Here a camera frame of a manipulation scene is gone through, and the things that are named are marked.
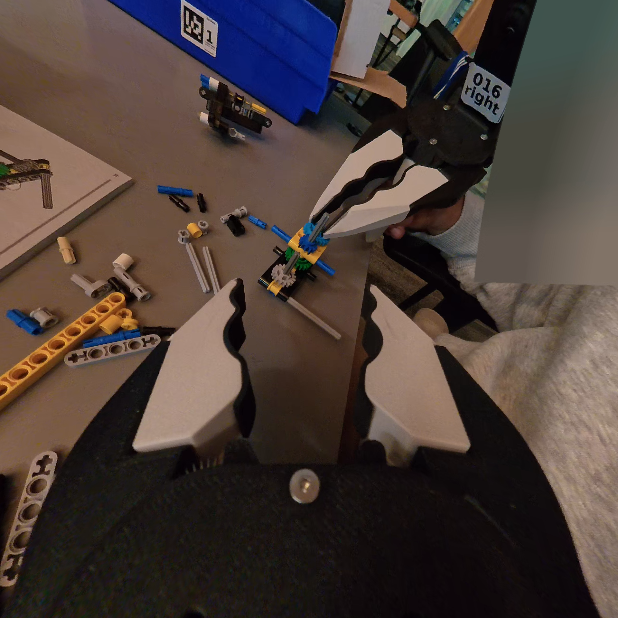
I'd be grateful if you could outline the blue lego connector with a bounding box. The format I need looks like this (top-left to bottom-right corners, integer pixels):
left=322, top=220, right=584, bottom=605
left=6, top=309, right=45, bottom=336

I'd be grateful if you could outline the person's right forearm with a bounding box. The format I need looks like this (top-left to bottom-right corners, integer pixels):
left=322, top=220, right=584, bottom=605
left=431, top=191, right=487, bottom=286

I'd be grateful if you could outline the blue white braided cable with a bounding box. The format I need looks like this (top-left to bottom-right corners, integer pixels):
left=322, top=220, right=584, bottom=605
left=431, top=51, right=473, bottom=101

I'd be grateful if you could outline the person's right hand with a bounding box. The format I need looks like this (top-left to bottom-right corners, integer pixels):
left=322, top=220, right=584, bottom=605
left=385, top=193, right=465, bottom=240

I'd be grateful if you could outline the black lego assembly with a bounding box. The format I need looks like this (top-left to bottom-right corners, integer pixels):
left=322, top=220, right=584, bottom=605
left=198, top=73, right=272, bottom=142

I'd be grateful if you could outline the lego instruction booklet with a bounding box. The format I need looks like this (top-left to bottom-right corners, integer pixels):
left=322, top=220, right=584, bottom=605
left=0, top=105, right=135, bottom=282

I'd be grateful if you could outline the lego gear assembly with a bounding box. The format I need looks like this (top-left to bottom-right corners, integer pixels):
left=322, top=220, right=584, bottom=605
left=258, top=212, right=342, bottom=341

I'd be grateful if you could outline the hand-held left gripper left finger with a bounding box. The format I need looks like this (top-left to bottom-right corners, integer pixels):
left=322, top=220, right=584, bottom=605
left=132, top=278, right=255, bottom=454

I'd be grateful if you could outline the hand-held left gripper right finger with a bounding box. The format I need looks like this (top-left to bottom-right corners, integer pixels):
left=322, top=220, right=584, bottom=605
left=360, top=285, right=471, bottom=466

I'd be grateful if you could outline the wooden table frame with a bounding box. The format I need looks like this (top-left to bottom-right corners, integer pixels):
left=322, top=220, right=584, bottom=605
left=453, top=0, right=494, bottom=42

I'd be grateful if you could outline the long yellow lego beam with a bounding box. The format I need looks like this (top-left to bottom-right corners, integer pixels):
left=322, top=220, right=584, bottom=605
left=0, top=292, right=127, bottom=412

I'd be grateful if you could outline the grey lego angle connector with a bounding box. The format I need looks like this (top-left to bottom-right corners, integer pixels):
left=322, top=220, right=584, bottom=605
left=70, top=273, right=110, bottom=297

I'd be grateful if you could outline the grey lego beam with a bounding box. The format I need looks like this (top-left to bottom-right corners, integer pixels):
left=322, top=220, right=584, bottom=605
left=64, top=333, right=161, bottom=369
left=0, top=450, right=59, bottom=588

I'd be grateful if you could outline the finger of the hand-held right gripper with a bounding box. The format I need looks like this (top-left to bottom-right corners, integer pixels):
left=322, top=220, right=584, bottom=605
left=323, top=163, right=451, bottom=238
left=309, top=129, right=406, bottom=228

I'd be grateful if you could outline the grey lego axle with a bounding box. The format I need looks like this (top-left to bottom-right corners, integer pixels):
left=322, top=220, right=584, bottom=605
left=185, top=242, right=211, bottom=294
left=202, top=246, right=221, bottom=293

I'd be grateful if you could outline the black chair base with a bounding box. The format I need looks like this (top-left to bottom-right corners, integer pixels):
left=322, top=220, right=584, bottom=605
left=384, top=237, right=498, bottom=334

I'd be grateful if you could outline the grey lego pin connector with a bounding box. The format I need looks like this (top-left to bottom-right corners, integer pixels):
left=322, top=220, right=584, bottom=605
left=121, top=268, right=152, bottom=302

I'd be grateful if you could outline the person's grey fleece clothing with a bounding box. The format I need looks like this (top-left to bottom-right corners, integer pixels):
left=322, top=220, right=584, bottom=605
left=435, top=282, right=618, bottom=618

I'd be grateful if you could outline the blue bin with square tag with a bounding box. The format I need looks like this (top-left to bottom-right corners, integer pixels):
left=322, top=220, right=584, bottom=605
left=107, top=0, right=339, bottom=127

